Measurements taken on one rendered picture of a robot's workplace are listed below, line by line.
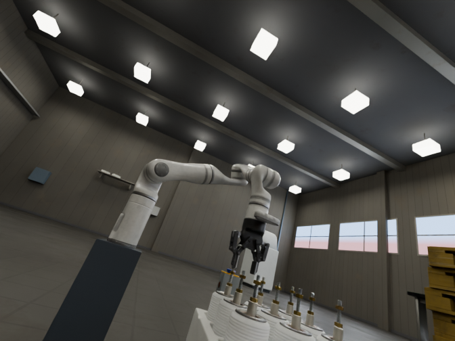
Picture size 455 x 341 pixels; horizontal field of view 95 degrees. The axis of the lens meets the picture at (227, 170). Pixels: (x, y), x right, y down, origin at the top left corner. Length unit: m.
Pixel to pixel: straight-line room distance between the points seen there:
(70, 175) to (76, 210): 1.51
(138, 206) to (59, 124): 11.16
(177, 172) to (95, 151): 10.29
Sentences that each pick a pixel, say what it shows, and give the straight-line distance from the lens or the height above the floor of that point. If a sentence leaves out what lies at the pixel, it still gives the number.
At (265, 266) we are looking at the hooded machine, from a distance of 6.76.
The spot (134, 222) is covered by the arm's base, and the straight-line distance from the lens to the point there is 0.79.
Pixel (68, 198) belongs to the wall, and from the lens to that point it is 10.70.
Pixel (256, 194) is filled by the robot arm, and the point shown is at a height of 0.58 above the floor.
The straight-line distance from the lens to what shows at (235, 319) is 0.57.
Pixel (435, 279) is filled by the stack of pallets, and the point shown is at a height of 0.72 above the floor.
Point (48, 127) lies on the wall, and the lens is 11.91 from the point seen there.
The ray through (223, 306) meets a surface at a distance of 0.67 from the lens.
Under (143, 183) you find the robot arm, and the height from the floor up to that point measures 0.52.
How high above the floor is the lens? 0.34
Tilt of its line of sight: 24 degrees up
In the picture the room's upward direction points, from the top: 18 degrees clockwise
